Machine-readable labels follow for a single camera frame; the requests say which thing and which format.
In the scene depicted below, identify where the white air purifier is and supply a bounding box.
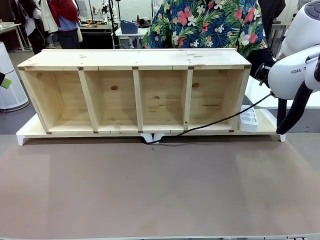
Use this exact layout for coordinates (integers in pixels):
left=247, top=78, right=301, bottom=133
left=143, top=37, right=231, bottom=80
left=0, top=41, right=29, bottom=110

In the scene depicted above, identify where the white power strip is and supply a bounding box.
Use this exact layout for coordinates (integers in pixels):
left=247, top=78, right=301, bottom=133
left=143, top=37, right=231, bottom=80
left=238, top=104, right=260, bottom=133

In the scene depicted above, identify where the person in black jacket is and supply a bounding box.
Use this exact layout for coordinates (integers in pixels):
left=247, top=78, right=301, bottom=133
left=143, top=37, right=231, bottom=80
left=257, top=0, right=286, bottom=49

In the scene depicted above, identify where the four-compartment pine wood shelf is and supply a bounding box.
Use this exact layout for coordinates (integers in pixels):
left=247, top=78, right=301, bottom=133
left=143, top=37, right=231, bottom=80
left=16, top=48, right=252, bottom=134

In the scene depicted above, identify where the white background table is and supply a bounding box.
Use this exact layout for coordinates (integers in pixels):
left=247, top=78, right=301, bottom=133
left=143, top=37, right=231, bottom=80
left=114, top=26, right=152, bottom=50

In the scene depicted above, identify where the black background bench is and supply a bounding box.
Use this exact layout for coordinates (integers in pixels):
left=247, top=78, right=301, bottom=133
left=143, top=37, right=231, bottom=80
left=79, top=22, right=114, bottom=50

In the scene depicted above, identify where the black tripod stand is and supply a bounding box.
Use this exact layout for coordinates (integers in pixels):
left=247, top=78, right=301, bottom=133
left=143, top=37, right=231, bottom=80
left=106, top=0, right=122, bottom=50

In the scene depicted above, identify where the black arm cable sleeve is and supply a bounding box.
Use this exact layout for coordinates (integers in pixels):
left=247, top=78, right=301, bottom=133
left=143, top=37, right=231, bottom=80
left=275, top=80, right=314, bottom=136

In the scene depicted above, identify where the person in floral shirt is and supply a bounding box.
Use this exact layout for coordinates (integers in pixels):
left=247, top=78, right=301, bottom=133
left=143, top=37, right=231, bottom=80
left=141, top=0, right=276, bottom=83

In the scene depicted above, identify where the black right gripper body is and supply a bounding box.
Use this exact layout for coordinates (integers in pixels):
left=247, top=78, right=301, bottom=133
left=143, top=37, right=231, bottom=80
left=255, top=62, right=271, bottom=88

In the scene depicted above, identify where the blue plastic bin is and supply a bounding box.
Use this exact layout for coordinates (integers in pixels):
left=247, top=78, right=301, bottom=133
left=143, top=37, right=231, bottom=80
left=120, top=19, right=139, bottom=34

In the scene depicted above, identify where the person in white coat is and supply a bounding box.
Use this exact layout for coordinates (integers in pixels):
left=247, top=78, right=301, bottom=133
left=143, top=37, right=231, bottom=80
left=39, top=0, right=59, bottom=34

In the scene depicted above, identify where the person in red top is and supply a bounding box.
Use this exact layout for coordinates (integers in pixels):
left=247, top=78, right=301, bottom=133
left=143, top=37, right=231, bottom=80
left=47, top=0, right=81, bottom=50

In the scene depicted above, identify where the black power cable with plug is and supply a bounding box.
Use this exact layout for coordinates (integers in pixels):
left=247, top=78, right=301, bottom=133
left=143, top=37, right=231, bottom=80
left=141, top=90, right=275, bottom=147

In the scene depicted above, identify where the grey background desk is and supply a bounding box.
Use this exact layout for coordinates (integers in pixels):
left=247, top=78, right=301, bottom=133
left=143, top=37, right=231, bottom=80
left=0, top=21, right=34, bottom=53

